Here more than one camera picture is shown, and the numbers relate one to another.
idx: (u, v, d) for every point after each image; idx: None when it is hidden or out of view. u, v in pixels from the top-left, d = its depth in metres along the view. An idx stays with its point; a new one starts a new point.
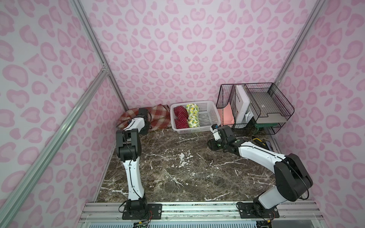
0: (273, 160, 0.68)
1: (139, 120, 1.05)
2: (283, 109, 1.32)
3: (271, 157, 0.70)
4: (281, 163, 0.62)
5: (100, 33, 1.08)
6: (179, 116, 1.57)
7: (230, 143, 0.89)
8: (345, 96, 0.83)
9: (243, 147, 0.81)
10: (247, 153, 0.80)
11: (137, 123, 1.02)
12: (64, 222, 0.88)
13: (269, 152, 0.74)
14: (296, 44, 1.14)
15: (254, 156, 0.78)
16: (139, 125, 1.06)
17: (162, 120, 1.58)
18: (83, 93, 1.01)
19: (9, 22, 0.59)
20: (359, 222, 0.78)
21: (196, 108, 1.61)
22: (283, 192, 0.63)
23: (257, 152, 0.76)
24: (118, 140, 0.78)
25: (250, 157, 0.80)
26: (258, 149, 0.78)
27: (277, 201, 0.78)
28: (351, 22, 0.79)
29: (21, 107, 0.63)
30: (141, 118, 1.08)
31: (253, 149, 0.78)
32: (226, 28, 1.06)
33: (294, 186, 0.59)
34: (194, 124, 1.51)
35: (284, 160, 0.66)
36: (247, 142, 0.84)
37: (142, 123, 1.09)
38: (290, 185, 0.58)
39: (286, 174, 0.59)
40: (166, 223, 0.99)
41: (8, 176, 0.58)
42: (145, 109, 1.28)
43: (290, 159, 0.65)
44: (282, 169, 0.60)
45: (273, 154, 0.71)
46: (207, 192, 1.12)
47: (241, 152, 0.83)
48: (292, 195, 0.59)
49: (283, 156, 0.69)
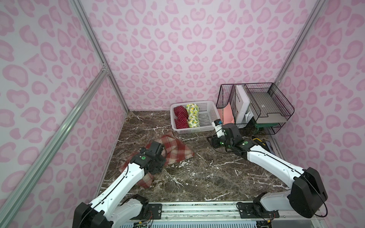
0: (292, 175, 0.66)
1: (127, 182, 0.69)
2: (283, 109, 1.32)
3: (288, 171, 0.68)
4: (300, 179, 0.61)
5: (100, 33, 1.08)
6: (179, 116, 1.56)
7: (236, 145, 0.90)
8: (345, 96, 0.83)
9: (254, 154, 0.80)
10: (261, 161, 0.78)
11: (121, 188, 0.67)
12: (64, 222, 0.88)
13: (285, 164, 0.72)
14: (296, 44, 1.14)
15: (267, 164, 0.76)
16: (129, 186, 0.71)
17: (175, 152, 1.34)
18: (83, 93, 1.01)
19: (9, 22, 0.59)
20: (359, 222, 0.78)
21: (197, 108, 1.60)
22: (297, 206, 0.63)
23: (271, 162, 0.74)
24: (75, 221, 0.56)
25: (263, 165, 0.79)
26: (271, 157, 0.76)
27: (281, 205, 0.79)
28: (351, 22, 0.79)
29: (21, 107, 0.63)
30: (133, 177, 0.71)
31: (266, 158, 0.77)
32: (226, 28, 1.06)
33: (312, 203, 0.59)
34: (194, 124, 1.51)
35: (302, 175, 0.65)
36: (259, 148, 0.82)
37: (134, 181, 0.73)
38: (308, 202, 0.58)
39: (305, 191, 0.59)
40: (166, 223, 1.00)
41: (8, 176, 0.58)
42: (158, 144, 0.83)
43: (309, 174, 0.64)
44: (302, 186, 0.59)
45: (289, 167, 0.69)
46: (207, 192, 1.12)
47: (250, 157, 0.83)
48: (308, 212, 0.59)
49: (301, 170, 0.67)
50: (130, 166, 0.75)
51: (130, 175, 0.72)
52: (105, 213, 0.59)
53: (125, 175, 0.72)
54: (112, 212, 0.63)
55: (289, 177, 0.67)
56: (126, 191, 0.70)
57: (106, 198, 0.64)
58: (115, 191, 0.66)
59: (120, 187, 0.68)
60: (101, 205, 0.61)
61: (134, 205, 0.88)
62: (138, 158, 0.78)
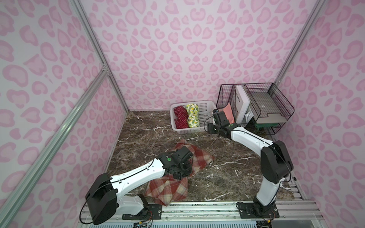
0: (262, 145, 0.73)
1: (147, 174, 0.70)
2: (283, 109, 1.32)
3: (259, 142, 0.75)
4: (267, 148, 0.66)
5: (100, 33, 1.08)
6: (179, 116, 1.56)
7: (224, 127, 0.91)
8: (345, 96, 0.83)
9: (235, 131, 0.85)
10: (239, 137, 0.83)
11: (139, 178, 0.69)
12: (64, 222, 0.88)
13: (258, 137, 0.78)
14: (296, 44, 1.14)
15: (244, 139, 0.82)
16: (147, 178, 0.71)
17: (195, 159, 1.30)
18: (83, 93, 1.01)
19: (9, 22, 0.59)
20: (359, 222, 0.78)
21: (197, 108, 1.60)
22: (266, 174, 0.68)
23: (247, 137, 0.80)
24: (94, 186, 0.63)
25: (240, 141, 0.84)
26: (249, 134, 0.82)
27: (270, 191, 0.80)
28: (351, 22, 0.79)
29: (21, 107, 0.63)
30: (153, 172, 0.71)
31: (244, 134, 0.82)
32: (226, 28, 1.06)
33: (276, 169, 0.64)
34: (194, 124, 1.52)
35: (271, 146, 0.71)
36: (240, 128, 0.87)
37: (153, 177, 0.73)
38: (273, 166, 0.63)
39: (271, 158, 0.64)
40: (166, 223, 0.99)
41: (8, 176, 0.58)
42: (187, 151, 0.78)
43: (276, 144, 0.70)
44: (268, 154, 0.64)
45: (262, 139, 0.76)
46: (206, 192, 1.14)
47: (233, 136, 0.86)
48: (273, 176, 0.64)
49: (270, 141, 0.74)
50: (156, 161, 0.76)
51: (151, 169, 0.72)
52: (118, 192, 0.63)
53: (147, 167, 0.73)
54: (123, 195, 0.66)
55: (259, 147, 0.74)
56: (144, 182, 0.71)
57: (124, 180, 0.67)
58: (132, 177, 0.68)
59: (138, 176, 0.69)
60: (119, 184, 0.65)
61: (138, 203, 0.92)
62: (163, 156, 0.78)
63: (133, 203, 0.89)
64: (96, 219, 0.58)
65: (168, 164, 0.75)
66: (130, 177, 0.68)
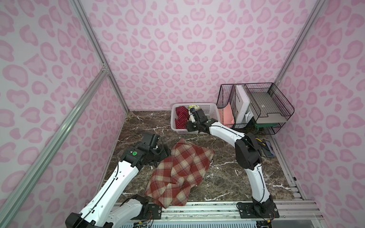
0: (235, 137, 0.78)
1: (118, 184, 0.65)
2: (283, 109, 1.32)
3: (233, 135, 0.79)
4: (240, 140, 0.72)
5: (100, 33, 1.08)
6: (180, 116, 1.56)
7: (202, 123, 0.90)
8: (345, 96, 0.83)
9: (213, 127, 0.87)
10: (216, 132, 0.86)
11: (111, 194, 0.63)
12: (64, 222, 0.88)
13: (233, 131, 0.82)
14: (296, 44, 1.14)
15: (221, 134, 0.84)
16: (120, 188, 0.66)
17: (197, 161, 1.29)
18: (83, 93, 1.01)
19: (9, 22, 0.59)
20: (359, 223, 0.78)
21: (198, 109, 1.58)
22: (240, 162, 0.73)
23: (223, 131, 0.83)
24: None
25: (217, 135, 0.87)
26: (225, 128, 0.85)
27: (258, 186, 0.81)
28: (351, 22, 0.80)
29: (21, 107, 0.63)
30: (123, 178, 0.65)
31: (220, 128, 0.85)
32: (226, 28, 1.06)
33: (249, 157, 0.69)
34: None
35: (243, 137, 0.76)
36: (217, 122, 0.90)
37: (128, 179, 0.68)
38: (244, 155, 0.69)
39: (243, 147, 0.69)
40: (166, 223, 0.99)
41: (8, 176, 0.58)
42: (152, 136, 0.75)
43: (247, 136, 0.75)
44: (240, 144, 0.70)
45: (235, 133, 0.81)
46: (206, 192, 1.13)
47: (211, 132, 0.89)
48: (246, 163, 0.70)
49: (243, 134, 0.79)
50: (121, 165, 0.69)
51: (120, 175, 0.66)
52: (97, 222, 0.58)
53: (114, 178, 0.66)
54: (107, 217, 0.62)
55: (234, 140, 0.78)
56: (123, 188, 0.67)
57: (96, 205, 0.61)
58: (104, 198, 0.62)
59: (110, 191, 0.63)
60: (92, 214, 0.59)
61: (135, 205, 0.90)
62: (129, 154, 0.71)
63: (128, 210, 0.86)
64: None
65: (136, 160, 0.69)
66: (101, 199, 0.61)
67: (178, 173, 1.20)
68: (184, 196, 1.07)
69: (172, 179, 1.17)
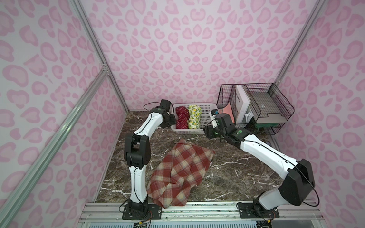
0: (286, 166, 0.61)
1: (153, 121, 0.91)
2: (283, 109, 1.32)
3: (282, 162, 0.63)
4: (293, 171, 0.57)
5: (100, 33, 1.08)
6: (180, 116, 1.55)
7: (230, 133, 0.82)
8: (344, 96, 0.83)
9: (248, 143, 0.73)
10: (253, 150, 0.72)
11: (151, 124, 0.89)
12: (64, 223, 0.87)
13: (279, 154, 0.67)
14: (296, 44, 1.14)
15: (261, 155, 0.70)
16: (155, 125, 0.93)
17: (196, 161, 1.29)
18: (83, 93, 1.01)
19: (9, 22, 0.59)
20: (359, 223, 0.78)
21: (199, 110, 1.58)
22: (286, 196, 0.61)
23: (263, 151, 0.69)
24: (127, 145, 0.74)
25: (254, 154, 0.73)
26: (264, 147, 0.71)
27: (277, 203, 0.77)
28: (351, 23, 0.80)
29: (21, 107, 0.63)
30: (157, 119, 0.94)
31: (259, 147, 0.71)
32: (226, 28, 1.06)
33: (301, 193, 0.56)
34: (194, 126, 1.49)
35: (295, 166, 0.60)
36: (253, 138, 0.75)
37: (158, 121, 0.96)
38: (298, 192, 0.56)
39: (298, 182, 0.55)
40: (166, 223, 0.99)
41: (7, 176, 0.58)
42: (168, 102, 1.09)
43: (301, 164, 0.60)
44: (295, 177, 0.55)
45: (283, 158, 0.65)
46: (206, 192, 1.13)
47: (243, 147, 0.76)
48: (296, 201, 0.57)
49: (294, 161, 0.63)
50: (152, 114, 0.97)
51: (154, 118, 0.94)
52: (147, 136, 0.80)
53: (150, 118, 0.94)
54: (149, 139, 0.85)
55: (282, 169, 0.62)
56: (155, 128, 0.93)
57: (143, 129, 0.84)
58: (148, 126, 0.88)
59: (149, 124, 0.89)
60: (142, 132, 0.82)
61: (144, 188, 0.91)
62: (156, 109, 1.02)
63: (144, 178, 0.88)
64: (144, 160, 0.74)
65: (162, 110, 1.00)
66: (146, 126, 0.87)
67: (178, 173, 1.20)
68: (184, 196, 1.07)
69: (172, 179, 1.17)
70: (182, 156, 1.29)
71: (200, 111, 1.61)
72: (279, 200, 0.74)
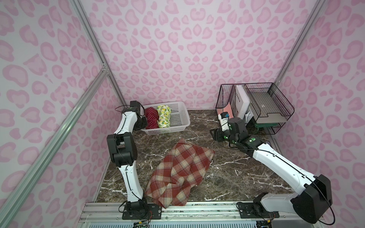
0: (302, 182, 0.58)
1: (129, 119, 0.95)
2: (283, 109, 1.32)
3: (298, 176, 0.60)
4: (310, 187, 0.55)
5: (100, 33, 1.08)
6: (149, 116, 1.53)
7: (242, 141, 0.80)
8: (344, 96, 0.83)
9: (261, 153, 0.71)
10: (265, 160, 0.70)
11: (129, 122, 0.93)
12: (64, 222, 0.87)
13: (295, 167, 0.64)
14: (296, 44, 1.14)
15: (274, 166, 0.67)
16: (131, 123, 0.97)
17: (196, 161, 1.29)
18: (83, 93, 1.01)
19: (9, 22, 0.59)
20: (359, 223, 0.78)
21: (168, 109, 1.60)
22: (301, 211, 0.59)
23: (278, 163, 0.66)
24: (112, 146, 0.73)
25: (267, 164, 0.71)
26: (279, 159, 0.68)
27: (283, 209, 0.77)
28: (351, 22, 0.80)
29: (21, 107, 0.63)
30: (131, 116, 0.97)
31: (273, 158, 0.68)
32: (226, 28, 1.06)
33: (318, 210, 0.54)
34: (164, 125, 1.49)
35: (312, 183, 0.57)
36: (265, 147, 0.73)
37: (134, 118, 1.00)
38: (315, 210, 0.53)
39: (315, 200, 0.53)
40: (166, 223, 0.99)
41: (8, 176, 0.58)
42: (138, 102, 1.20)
43: (319, 180, 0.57)
44: (312, 194, 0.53)
45: (300, 172, 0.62)
46: (206, 192, 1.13)
47: (255, 156, 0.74)
48: (312, 219, 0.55)
49: (312, 177, 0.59)
50: (126, 112, 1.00)
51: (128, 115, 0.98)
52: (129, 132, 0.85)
53: (125, 118, 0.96)
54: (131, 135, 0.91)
55: (298, 184, 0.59)
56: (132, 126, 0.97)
57: (122, 128, 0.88)
58: (126, 123, 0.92)
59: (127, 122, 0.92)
60: (122, 130, 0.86)
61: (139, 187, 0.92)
62: (127, 109, 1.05)
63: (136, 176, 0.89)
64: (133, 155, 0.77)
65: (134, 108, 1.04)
66: (124, 124, 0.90)
67: (178, 173, 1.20)
68: (184, 196, 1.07)
69: (172, 179, 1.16)
70: (182, 156, 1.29)
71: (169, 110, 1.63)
72: (285, 206, 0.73)
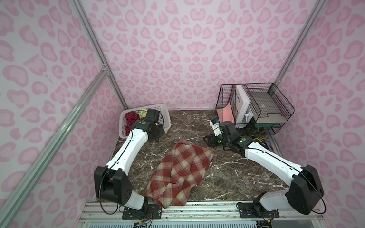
0: (291, 173, 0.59)
1: (134, 142, 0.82)
2: (283, 109, 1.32)
3: (286, 169, 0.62)
4: (299, 177, 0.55)
5: (100, 33, 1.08)
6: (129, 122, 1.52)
7: (234, 141, 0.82)
8: (345, 96, 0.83)
9: (251, 151, 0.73)
10: (257, 158, 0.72)
11: (130, 149, 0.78)
12: (64, 222, 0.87)
13: (283, 161, 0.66)
14: (296, 44, 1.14)
15: (265, 163, 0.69)
16: (137, 147, 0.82)
17: (196, 161, 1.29)
18: (83, 93, 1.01)
19: (10, 23, 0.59)
20: (359, 222, 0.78)
21: None
22: (294, 204, 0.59)
23: (268, 158, 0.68)
24: (98, 183, 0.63)
25: (259, 162, 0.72)
26: (268, 155, 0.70)
27: (281, 206, 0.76)
28: (351, 22, 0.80)
29: (21, 107, 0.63)
30: (139, 139, 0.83)
31: (263, 155, 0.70)
32: (226, 28, 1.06)
33: (309, 200, 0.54)
34: None
35: (300, 173, 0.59)
36: (255, 146, 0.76)
37: (141, 142, 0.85)
38: (306, 200, 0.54)
39: (304, 189, 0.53)
40: (166, 223, 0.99)
41: (8, 176, 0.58)
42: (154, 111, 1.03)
43: (307, 170, 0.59)
44: (301, 184, 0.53)
45: (288, 165, 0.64)
46: (206, 192, 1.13)
47: (247, 156, 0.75)
48: (305, 209, 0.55)
49: (299, 168, 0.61)
50: (134, 131, 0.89)
51: (135, 137, 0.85)
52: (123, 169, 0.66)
53: (130, 139, 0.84)
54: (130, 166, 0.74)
55: (287, 175, 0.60)
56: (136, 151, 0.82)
57: (118, 160, 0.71)
58: (127, 152, 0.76)
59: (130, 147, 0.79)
60: (117, 164, 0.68)
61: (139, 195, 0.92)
62: (138, 124, 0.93)
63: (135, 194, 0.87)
64: (122, 198, 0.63)
65: (146, 126, 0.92)
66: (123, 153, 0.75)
67: (178, 173, 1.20)
68: (184, 196, 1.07)
69: (172, 179, 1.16)
70: (182, 156, 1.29)
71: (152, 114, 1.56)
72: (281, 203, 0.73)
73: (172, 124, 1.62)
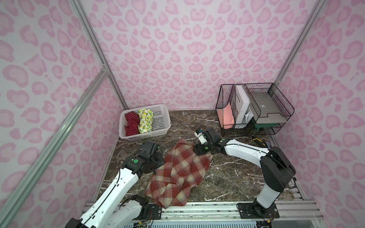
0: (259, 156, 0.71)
1: (118, 191, 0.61)
2: (283, 109, 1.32)
3: (256, 153, 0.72)
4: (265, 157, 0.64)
5: (100, 33, 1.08)
6: (129, 122, 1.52)
7: (216, 143, 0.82)
8: (344, 96, 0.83)
9: (229, 146, 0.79)
10: (234, 151, 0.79)
11: (111, 201, 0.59)
12: (64, 223, 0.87)
13: (254, 147, 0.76)
14: (296, 44, 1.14)
15: (241, 153, 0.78)
16: (122, 194, 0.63)
17: (196, 161, 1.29)
18: (83, 93, 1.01)
19: (10, 23, 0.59)
20: (359, 223, 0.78)
21: (150, 113, 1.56)
22: (270, 184, 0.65)
23: (243, 149, 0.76)
24: None
25: (236, 155, 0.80)
26: (243, 146, 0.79)
27: (273, 197, 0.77)
28: (351, 22, 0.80)
29: (21, 107, 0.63)
30: (124, 185, 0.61)
31: (238, 147, 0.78)
32: (226, 28, 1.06)
33: (281, 177, 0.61)
34: (144, 129, 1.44)
35: (268, 154, 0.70)
36: (232, 140, 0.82)
37: (129, 186, 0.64)
38: (275, 175, 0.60)
39: (271, 166, 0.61)
40: (166, 223, 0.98)
41: (8, 176, 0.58)
42: (152, 144, 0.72)
43: (272, 150, 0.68)
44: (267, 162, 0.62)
45: (257, 149, 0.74)
46: (206, 192, 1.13)
47: (227, 152, 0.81)
48: (279, 185, 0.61)
49: (266, 149, 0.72)
50: (122, 172, 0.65)
51: (121, 183, 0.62)
52: None
53: (115, 184, 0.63)
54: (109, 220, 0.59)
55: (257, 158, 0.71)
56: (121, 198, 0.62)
57: (96, 210, 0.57)
58: (103, 209, 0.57)
59: (111, 197, 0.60)
60: (91, 220, 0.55)
61: (133, 208, 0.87)
62: (130, 161, 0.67)
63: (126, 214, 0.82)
64: None
65: (137, 167, 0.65)
66: (102, 204, 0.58)
67: (178, 173, 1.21)
68: (184, 196, 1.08)
69: (172, 179, 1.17)
70: (182, 156, 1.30)
71: (152, 114, 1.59)
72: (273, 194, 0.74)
73: (172, 124, 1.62)
